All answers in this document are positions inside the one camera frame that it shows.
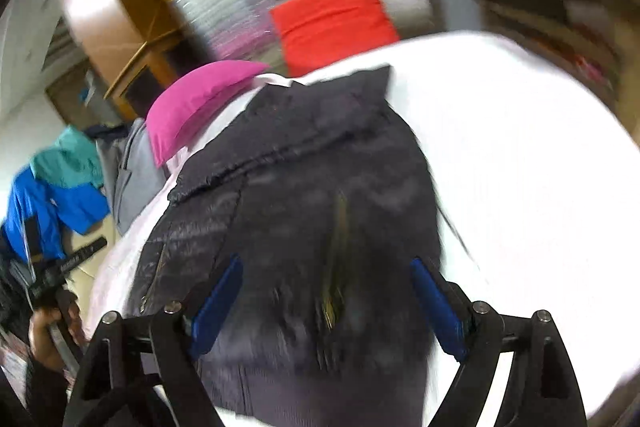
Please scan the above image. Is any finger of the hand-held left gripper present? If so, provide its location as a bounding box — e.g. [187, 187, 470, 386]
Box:
[59, 236, 109, 274]

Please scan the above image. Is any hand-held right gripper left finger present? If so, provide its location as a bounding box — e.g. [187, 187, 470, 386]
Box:
[62, 254, 246, 427]

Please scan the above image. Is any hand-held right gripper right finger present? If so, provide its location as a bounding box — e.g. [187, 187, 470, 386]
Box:
[409, 257, 588, 427]

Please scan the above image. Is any black puffer jacket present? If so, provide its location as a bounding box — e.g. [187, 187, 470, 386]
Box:
[125, 64, 446, 427]

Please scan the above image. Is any person's left forearm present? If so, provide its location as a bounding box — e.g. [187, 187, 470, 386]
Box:
[20, 349, 71, 427]

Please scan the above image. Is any person's left hand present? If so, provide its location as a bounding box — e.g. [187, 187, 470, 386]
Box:
[29, 302, 87, 370]

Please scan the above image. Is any blue jacket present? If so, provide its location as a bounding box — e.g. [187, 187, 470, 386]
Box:
[0, 164, 111, 265]

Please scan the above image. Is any grey garment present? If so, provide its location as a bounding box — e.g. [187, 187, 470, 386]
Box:
[95, 117, 168, 238]

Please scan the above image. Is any teal jacket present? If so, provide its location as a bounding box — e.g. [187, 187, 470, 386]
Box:
[30, 127, 103, 190]

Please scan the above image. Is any white bed sheet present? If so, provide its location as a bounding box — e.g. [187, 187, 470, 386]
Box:
[85, 29, 640, 427]

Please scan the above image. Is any brown door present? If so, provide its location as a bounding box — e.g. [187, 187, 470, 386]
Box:
[45, 62, 108, 128]

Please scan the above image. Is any magenta pillow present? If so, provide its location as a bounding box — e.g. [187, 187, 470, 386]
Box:
[145, 59, 271, 168]

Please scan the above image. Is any red cushion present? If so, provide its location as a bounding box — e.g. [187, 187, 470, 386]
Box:
[270, 0, 401, 78]

